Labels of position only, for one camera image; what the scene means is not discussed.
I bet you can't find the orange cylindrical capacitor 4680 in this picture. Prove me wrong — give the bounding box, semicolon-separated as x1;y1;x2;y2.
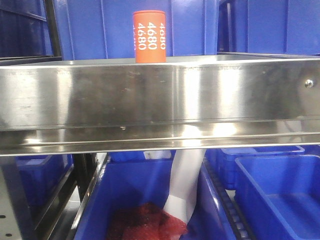
133;10;167;64

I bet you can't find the white paper sheet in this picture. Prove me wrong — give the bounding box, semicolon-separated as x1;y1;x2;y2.
163;149;206;224

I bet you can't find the blue bin lower centre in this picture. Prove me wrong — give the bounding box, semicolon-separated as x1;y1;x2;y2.
74;160;236;240

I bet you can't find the blue bin lower right rear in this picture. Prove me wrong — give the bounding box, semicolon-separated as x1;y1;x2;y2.
205;145;305;190

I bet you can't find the red mesh bag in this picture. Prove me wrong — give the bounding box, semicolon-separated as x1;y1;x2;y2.
106;202;188;240

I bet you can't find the large blue bin upper centre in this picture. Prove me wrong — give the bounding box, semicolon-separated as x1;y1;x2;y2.
53;0;219;60

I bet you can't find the blue bin lower left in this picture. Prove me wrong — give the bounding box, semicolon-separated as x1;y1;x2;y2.
15;154;73;207

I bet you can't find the blue bin upper right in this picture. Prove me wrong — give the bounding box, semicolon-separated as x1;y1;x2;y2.
217;0;320;55

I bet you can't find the blue bin upper left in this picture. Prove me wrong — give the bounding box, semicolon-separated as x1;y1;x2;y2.
0;0;53;58

